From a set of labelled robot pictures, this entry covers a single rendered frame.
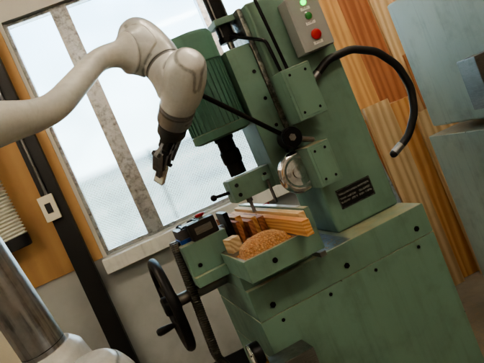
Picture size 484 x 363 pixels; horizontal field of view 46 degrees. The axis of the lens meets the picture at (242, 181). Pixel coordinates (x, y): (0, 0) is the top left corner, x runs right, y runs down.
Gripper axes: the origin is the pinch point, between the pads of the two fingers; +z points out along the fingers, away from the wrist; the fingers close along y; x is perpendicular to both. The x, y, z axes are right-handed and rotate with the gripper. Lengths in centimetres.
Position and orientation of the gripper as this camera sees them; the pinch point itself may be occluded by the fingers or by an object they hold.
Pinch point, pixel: (160, 173)
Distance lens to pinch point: 160.0
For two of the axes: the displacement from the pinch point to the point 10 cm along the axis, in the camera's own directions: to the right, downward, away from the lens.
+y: 4.7, -5.7, 6.7
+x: -8.4, -5.2, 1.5
